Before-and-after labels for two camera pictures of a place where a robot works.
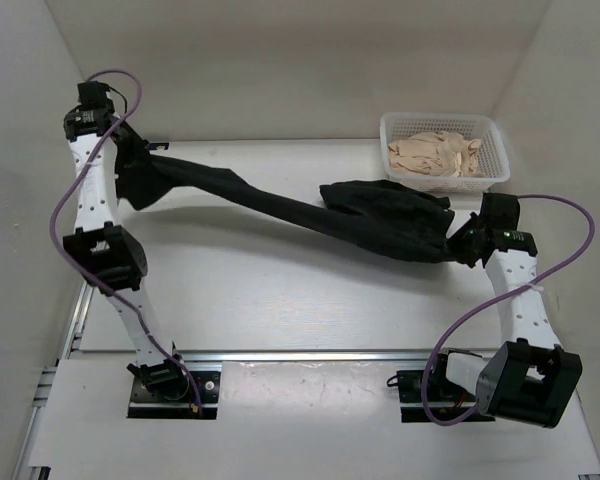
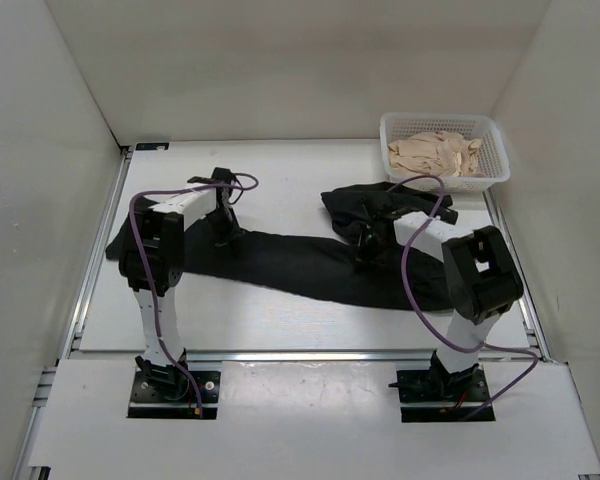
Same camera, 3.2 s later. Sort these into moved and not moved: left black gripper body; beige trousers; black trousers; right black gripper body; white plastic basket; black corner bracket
Moved: right black gripper body; left black gripper body; black trousers
Not moved: white plastic basket; beige trousers; black corner bracket
